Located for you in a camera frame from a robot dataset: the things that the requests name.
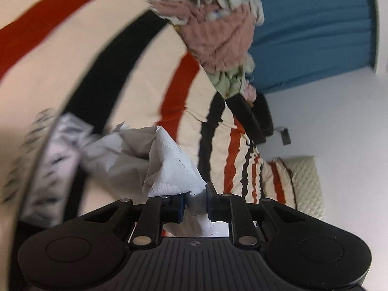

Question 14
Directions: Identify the pale green garment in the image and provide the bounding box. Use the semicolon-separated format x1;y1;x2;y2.
208;53;257;99

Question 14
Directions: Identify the small pink cloth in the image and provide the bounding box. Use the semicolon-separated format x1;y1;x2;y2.
242;83;258;102

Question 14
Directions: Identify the white t-shirt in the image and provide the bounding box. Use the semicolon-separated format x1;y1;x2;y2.
80;123;231;239

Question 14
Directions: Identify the quilted cream headboard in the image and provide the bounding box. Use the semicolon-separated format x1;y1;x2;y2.
283;155;327;220

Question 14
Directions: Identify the black wall charger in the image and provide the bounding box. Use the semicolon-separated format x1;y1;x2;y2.
274;125;292;146

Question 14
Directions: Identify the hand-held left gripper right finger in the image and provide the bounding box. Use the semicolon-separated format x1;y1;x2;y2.
205;182;304;246

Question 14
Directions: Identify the pink fluffy garment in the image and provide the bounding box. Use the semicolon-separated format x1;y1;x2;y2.
150;0;257;74

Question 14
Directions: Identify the wide blue curtain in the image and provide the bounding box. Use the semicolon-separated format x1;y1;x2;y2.
226;0;380;95

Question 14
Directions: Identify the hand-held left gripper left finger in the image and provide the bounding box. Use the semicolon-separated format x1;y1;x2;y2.
80;194;186;246

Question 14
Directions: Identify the striped pillow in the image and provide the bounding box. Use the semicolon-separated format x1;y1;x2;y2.
260;157;296;209

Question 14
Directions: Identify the striped blanket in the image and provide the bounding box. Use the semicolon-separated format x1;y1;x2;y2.
0;0;298;237

